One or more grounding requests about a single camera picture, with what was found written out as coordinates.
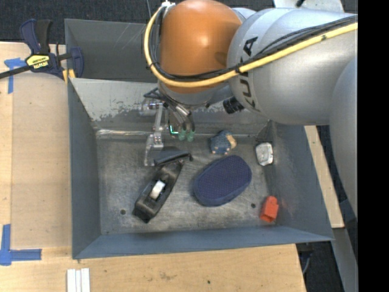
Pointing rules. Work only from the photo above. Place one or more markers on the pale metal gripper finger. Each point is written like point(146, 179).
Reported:
point(152, 151)

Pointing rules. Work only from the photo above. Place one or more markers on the black flat wedge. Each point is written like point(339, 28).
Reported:
point(171, 156)

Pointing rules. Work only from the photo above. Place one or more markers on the black tape dispenser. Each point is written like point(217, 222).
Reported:
point(152, 198)

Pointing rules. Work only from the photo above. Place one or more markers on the grey metal bin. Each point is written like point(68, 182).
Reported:
point(121, 193)

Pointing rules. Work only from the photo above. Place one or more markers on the blue and tan toy animal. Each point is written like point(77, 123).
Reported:
point(221, 143)

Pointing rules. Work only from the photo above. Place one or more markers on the dark blue oval sponge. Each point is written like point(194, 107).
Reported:
point(222, 181)

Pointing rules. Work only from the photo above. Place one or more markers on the small white rounded object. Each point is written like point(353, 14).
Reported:
point(264, 154)

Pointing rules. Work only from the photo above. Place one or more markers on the red-orange small block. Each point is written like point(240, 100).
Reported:
point(269, 209)

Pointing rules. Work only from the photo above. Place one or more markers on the black cylinder on white bracket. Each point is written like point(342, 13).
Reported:
point(233, 105)

